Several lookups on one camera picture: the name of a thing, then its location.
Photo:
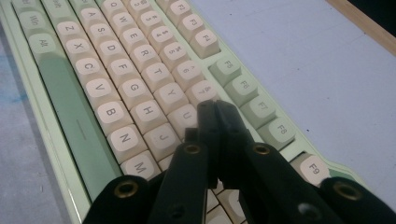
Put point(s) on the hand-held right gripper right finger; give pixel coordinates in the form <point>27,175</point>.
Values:
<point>264,186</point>

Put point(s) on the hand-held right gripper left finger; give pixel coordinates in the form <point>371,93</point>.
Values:
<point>190,186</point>

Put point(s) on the green and cream keyboard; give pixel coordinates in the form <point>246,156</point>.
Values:
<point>124,77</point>

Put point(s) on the white table mat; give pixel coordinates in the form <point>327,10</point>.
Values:
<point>295,62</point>

